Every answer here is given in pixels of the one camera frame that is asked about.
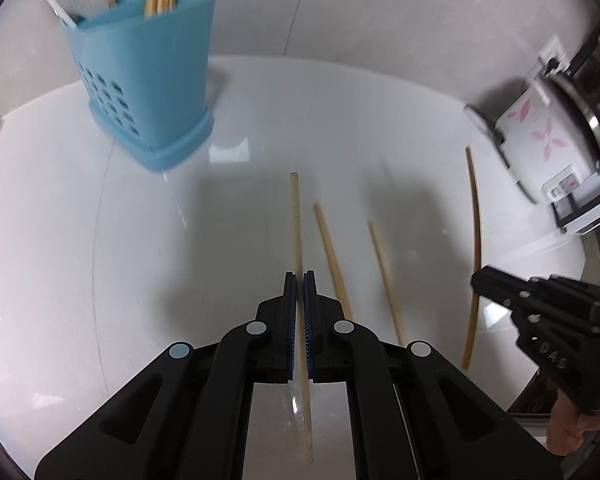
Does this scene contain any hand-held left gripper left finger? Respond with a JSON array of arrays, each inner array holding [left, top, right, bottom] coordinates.
[[34, 271, 297, 480]]

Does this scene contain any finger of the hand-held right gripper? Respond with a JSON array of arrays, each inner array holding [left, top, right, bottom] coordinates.
[[472, 267, 531, 311]]

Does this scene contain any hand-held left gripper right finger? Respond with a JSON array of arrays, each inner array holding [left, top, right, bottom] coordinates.
[[303, 270, 564, 480]]

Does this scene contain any blue plastic utensil holder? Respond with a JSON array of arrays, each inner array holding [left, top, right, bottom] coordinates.
[[60, 0, 216, 173]]

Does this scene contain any person's right hand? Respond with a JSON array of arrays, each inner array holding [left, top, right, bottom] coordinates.
[[547, 392, 600, 457]]

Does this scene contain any black flat device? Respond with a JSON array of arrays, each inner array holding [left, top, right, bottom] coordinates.
[[550, 187, 600, 235]]

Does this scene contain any white floral rice cooker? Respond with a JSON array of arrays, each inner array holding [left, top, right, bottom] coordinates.
[[464, 30, 600, 206]]

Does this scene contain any white wall socket with plug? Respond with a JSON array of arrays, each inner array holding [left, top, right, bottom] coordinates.
[[539, 35, 567, 73]]

